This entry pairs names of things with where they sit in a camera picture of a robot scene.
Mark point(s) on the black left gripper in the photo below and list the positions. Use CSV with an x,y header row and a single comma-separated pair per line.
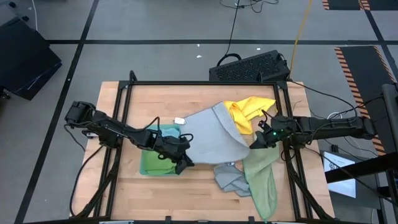
x,y
171,147

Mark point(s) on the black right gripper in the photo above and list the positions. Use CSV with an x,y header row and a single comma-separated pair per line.
x,y
276,130

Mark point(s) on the bright green microfiber towel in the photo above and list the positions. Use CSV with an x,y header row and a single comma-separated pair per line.
x,y
155,163

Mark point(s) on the yellow microfiber towel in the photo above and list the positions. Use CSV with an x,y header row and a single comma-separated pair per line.
x,y
245,112

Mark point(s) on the grey microfiber towel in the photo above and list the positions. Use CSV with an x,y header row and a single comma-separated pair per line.
x,y
214,137

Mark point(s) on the small grey ribbed towel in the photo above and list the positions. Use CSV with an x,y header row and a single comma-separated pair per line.
x,y
230,180

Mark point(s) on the teal translucent plastic bin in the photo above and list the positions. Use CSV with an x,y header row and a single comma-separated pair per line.
x,y
144,155

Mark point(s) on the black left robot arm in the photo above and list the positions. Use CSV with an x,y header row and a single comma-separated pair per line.
x,y
105,127

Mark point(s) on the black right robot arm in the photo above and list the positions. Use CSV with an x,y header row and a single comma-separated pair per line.
x,y
335,126

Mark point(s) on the pale green microfiber towel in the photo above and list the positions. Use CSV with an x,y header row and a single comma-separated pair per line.
x,y
261,183

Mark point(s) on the black perforated computer case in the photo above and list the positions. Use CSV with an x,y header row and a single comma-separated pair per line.
x,y
248,68

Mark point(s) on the white printed sheet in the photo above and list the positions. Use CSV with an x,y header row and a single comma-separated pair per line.
x,y
342,188

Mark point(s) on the black metal stand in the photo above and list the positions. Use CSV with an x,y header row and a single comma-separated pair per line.
x,y
367,166

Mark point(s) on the black mat with hazard stripes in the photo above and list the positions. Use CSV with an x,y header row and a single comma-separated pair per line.
x,y
363,77
342,3

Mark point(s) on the large black case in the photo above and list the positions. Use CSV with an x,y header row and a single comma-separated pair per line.
x,y
25,62

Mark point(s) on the grey padded post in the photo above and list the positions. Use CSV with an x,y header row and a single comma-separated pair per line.
x,y
390,109

